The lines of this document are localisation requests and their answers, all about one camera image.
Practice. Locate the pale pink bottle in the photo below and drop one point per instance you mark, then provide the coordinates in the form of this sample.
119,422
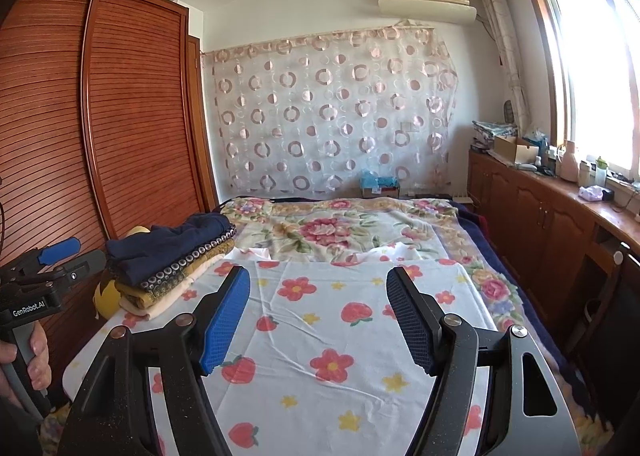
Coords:
569,163

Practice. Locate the yellow plush toy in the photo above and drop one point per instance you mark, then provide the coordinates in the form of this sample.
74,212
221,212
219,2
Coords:
106,301

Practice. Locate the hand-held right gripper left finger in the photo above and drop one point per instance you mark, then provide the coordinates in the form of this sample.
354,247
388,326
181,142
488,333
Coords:
225,321

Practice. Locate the beige window curtain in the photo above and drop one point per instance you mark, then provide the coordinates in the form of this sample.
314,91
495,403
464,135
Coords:
505,61

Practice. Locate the floral blanket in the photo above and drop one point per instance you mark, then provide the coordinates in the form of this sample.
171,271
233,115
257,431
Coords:
320,231

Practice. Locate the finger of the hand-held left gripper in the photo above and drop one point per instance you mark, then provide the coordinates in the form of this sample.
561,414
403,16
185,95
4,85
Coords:
82,263
60,249

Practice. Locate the green capped bottle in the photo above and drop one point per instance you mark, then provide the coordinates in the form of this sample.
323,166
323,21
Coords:
601,173

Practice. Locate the cardboard box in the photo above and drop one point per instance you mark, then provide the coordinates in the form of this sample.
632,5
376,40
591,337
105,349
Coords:
515,150

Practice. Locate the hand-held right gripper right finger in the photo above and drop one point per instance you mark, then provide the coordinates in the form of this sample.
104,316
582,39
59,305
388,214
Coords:
412,321

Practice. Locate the stack of folded fabrics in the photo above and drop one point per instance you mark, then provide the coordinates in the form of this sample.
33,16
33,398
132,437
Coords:
492,133

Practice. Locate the dark circle-patterned folded cloth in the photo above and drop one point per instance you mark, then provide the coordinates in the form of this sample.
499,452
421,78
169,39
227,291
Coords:
175,271

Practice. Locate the wooden framed window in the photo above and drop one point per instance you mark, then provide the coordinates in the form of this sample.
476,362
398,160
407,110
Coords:
585,76

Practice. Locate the navy blue t-shirt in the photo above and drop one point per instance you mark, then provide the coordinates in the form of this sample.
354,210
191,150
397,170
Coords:
160,243

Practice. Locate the circle-patterned sheer curtain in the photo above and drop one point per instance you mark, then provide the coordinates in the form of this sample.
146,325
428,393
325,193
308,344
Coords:
325,111

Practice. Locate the woven hand fan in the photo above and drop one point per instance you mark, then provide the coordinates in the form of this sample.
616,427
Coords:
509,112

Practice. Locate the person's left hand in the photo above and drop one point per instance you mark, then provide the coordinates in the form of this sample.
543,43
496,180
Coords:
40,361

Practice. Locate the wooden louvred wardrobe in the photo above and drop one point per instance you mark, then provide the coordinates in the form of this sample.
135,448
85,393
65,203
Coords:
125,111

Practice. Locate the yellow folded cloth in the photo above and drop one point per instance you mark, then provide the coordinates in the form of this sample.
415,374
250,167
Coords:
150,297

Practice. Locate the wooden cabinet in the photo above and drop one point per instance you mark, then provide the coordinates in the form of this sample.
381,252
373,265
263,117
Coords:
525,216

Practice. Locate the white flower print sheet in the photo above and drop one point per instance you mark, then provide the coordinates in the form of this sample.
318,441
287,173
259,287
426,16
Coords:
310,326

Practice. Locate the white crumpled cloth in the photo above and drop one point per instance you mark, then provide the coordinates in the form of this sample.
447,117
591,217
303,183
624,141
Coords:
592,193

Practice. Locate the cream folded cloth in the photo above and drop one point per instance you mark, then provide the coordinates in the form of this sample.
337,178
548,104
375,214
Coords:
160,309

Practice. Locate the dark chair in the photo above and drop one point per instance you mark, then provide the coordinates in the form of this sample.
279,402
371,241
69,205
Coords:
620,336

